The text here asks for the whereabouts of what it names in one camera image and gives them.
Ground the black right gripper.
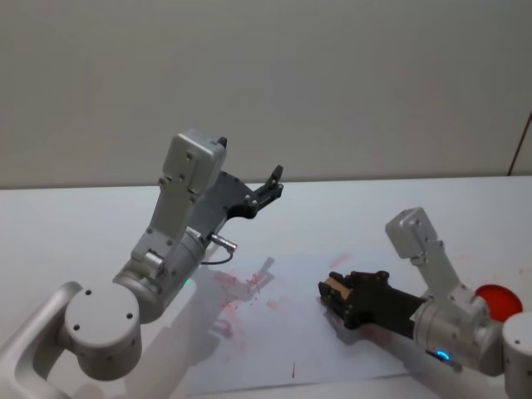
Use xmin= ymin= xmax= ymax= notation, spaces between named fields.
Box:
xmin=317 ymin=270 xmax=426 ymax=338

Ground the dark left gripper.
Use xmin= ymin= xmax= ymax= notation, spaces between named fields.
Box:
xmin=187 ymin=135 xmax=286 ymax=240

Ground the tan block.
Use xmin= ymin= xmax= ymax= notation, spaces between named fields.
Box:
xmin=325 ymin=277 xmax=354 ymax=311

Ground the white paper sheet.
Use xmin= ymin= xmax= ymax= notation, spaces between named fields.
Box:
xmin=181 ymin=254 xmax=421 ymax=397

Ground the red round dish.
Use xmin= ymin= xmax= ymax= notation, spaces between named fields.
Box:
xmin=475 ymin=283 xmax=524 ymax=322

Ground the white table cover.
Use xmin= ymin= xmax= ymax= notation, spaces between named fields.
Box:
xmin=0 ymin=174 xmax=532 ymax=399

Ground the dark cable with silver plug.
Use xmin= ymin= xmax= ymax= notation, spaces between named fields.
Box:
xmin=198 ymin=233 xmax=239 ymax=265

